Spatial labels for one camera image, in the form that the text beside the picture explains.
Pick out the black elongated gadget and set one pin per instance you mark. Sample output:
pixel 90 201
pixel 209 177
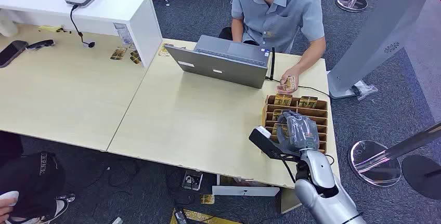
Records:
pixel 40 44

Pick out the white desk shelf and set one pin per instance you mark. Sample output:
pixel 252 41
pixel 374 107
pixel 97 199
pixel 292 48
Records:
pixel 103 9

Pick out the black antenna stick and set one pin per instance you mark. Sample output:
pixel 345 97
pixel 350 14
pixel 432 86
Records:
pixel 272 64

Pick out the person's hand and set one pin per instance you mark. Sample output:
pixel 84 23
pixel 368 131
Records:
pixel 5 208

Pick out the silver kiosk stand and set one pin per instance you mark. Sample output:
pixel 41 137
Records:
pixel 379 33

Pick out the person's left forearm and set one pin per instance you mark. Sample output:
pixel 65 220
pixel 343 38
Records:
pixel 311 55

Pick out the person's right forearm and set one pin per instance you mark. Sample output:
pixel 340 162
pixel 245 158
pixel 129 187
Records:
pixel 237 29

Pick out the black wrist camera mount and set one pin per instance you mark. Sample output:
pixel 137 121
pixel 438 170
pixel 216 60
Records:
pixel 267 142

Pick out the yellow sticky note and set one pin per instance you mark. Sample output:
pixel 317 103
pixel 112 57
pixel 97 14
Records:
pixel 50 28

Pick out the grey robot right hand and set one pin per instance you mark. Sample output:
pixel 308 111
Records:
pixel 299 133

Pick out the wooden slotted card tray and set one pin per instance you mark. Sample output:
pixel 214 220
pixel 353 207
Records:
pixel 320 114

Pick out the black smartphone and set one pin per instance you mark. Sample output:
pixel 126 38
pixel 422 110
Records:
pixel 12 53

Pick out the paper label sticker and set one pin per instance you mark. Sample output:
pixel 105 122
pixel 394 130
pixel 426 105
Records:
pixel 123 34

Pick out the grey laptop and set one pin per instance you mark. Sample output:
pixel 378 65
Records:
pixel 220 67

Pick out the black round base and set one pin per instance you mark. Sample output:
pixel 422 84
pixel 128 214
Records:
pixel 422 177

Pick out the crumpled clear plastic bag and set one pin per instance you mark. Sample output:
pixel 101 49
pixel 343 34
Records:
pixel 366 89

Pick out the gold flat package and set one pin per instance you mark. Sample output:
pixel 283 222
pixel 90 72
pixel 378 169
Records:
pixel 206 217

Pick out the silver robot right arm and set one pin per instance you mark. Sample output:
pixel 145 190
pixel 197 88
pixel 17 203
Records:
pixel 324 188

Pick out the white handheld device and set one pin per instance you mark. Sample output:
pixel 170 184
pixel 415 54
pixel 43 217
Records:
pixel 8 195

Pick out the person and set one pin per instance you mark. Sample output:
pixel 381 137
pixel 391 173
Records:
pixel 34 181
pixel 275 9

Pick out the person's left hand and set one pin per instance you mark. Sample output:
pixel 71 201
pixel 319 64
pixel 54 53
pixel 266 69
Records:
pixel 284 86

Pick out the black power adapter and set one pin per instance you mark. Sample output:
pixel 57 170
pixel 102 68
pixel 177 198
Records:
pixel 180 217

